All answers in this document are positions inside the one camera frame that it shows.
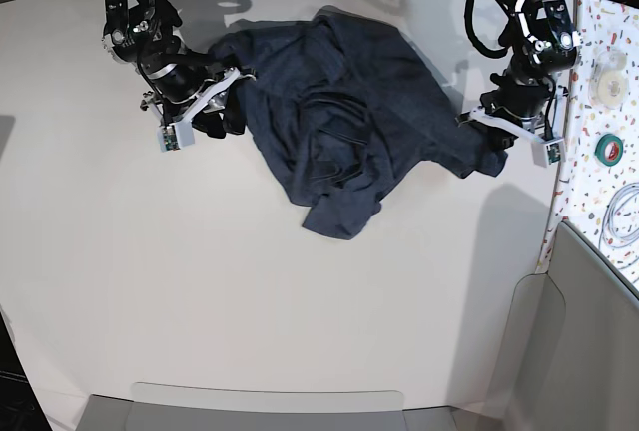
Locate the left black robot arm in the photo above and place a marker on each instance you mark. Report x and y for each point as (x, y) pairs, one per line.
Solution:
(541, 41)

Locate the terrazzo patterned side table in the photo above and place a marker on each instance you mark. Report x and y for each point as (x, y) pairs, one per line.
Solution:
(600, 202)

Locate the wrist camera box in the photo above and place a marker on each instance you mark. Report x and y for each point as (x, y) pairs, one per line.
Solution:
(547, 153)
(175, 136)

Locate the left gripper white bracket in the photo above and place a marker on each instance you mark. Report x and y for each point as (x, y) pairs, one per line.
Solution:
(506, 114)

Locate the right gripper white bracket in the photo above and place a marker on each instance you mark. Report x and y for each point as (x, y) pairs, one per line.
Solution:
(191, 109)

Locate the grey chair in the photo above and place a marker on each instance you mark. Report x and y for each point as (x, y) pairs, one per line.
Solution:
(171, 407)
(569, 354)

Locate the grey chair at bottom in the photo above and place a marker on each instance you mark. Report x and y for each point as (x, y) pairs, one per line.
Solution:
(171, 407)

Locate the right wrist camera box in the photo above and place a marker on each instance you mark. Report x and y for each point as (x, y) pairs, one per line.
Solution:
(175, 136)

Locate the green tape roll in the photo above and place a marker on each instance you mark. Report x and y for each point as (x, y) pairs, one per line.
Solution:
(609, 150)

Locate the grey chair at right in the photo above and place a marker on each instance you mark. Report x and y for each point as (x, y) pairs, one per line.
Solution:
(569, 354)

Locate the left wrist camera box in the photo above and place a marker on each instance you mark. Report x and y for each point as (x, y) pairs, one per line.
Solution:
(547, 153)

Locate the clear tape roll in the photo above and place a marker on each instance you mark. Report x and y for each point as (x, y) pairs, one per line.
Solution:
(608, 86)

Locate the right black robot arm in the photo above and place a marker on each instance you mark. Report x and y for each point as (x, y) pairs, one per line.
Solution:
(188, 91)

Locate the dark blue t-shirt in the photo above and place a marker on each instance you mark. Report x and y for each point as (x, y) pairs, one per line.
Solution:
(342, 108)

